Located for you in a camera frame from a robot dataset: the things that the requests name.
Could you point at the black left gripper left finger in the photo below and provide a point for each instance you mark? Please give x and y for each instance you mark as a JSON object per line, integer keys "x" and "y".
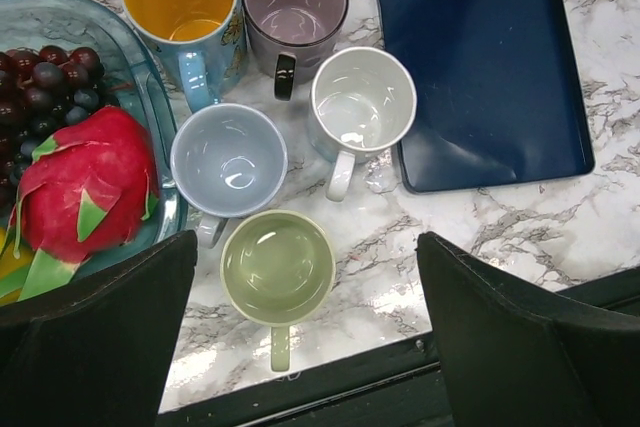
{"x": 97, "y": 351}

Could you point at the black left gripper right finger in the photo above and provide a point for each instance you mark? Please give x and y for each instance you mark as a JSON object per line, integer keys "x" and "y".
{"x": 515, "y": 354}

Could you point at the light green mug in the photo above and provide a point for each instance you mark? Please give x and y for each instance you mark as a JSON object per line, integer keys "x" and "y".
{"x": 278, "y": 268}

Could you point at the clear blue plastic bowl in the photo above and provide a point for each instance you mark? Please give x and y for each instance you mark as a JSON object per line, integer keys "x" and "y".
{"x": 133, "y": 78}

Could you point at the dark blue tray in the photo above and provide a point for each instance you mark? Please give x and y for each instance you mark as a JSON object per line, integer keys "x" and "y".
{"x": 499, "y": 95}

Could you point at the blue mug white base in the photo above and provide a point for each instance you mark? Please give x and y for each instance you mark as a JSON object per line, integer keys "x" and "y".
{"x": 362, "y": 102}

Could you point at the dark purple grapes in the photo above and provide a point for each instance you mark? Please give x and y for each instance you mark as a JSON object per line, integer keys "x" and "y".
{"x": 41, "y": 92}

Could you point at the red dragon fruit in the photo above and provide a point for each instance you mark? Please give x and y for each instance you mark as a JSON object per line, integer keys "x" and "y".
{"x": 89, "y": 188}

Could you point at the purple mug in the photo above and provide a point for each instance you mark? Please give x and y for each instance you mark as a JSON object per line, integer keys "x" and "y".
{"x": 291, "y": 38}

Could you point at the blue butterfly mug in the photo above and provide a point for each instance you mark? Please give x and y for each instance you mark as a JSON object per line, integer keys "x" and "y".
{"x": 201, "y": 44}

